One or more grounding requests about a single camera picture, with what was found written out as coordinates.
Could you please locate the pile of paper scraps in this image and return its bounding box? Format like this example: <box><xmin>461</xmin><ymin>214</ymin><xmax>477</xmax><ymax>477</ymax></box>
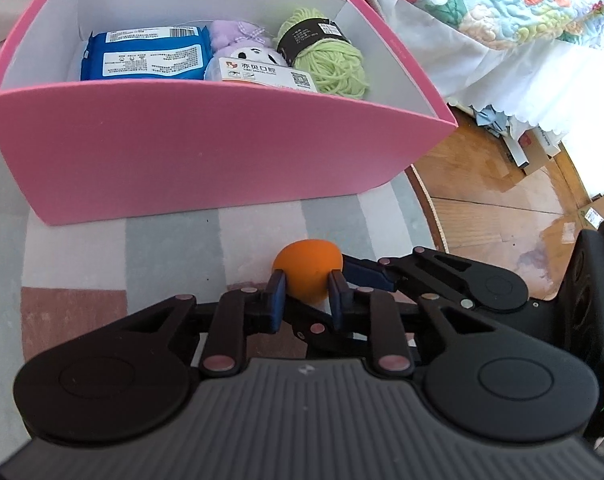
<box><xmin>464</xmin><ymin>102</ymin><xmax>533</xmax><ymax>171</ymax></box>

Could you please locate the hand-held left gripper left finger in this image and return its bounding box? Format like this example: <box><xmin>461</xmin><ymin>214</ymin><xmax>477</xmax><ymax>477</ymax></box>
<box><xmin>114</xmin><ymin>269</ymin><xmax>289</xmax><ymax>378</ymax></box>

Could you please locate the pink box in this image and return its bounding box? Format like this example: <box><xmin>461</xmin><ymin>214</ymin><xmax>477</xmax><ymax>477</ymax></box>
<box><xmin>0</xmin><ymin>0</ymin><xmax>458</xmax><ymax>226</ymax></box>

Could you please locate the checked rug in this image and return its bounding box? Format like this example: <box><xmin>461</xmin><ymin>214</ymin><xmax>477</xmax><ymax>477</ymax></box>
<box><xmin>0</xmin><ymin>105</ymin><xmax>450</xmax><ymax>466</ymax></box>

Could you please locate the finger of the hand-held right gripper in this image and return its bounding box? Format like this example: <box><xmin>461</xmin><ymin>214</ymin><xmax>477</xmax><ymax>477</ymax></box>
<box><xmin>284</xmin><ymin>305</ymin><xmax>373</xmax><ymax>358</ymax></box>
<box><xmin>341</xmin><ymin>246</ymin><xmax>485</xmax><ymax>308</ymax></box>

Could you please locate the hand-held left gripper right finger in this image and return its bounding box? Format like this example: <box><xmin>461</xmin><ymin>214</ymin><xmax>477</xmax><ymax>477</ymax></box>
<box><xmin>328</xmin><ymin>271</ymin><xmax>500</xmax><ymax>378</ymax></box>

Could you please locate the small cardboard parcel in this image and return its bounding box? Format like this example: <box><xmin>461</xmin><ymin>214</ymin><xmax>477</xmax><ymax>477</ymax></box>
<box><xmin>577</xmin><ymin>192</ymin><xmax>604</xmax><ymax>233</ymax></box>

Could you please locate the blue wipes packet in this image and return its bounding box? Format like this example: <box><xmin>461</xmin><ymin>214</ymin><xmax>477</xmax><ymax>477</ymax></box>
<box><xmin>80</xmin><ymin>26</ymin><xmax>213</xmax><ymax>82</ymax></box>

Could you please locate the purple plush toy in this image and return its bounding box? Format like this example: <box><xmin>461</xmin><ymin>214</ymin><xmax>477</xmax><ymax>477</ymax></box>
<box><xmin>209</xmin><ymin>20</ymin><xmax>289</xmax><ymax>68</ymax></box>

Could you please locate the flattened cardboard carton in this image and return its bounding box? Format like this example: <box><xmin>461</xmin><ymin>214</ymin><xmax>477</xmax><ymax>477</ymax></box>
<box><xmin>512</xmin><ymin>127</ymin><xmax>565</xmax><ymax>176</ymax></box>

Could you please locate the orange ball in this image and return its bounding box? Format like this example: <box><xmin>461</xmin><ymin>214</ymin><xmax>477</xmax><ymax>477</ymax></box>
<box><xmin>273</xmin><ymin>240</ymin><xmax>343</xmax><ymax>303</ymax></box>

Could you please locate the green yarn ball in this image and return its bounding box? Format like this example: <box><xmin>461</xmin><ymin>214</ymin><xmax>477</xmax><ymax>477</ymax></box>
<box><xmin>274</xmin><ymin>6</ymin><xmax>371</xmax><ymax>100</ymax></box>

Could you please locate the small white orange carton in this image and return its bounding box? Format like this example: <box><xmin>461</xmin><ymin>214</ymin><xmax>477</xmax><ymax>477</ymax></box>
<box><xmin>204</xmin><ymin>56</ymin><xmax>319</xmax><ymax>95</ymax></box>

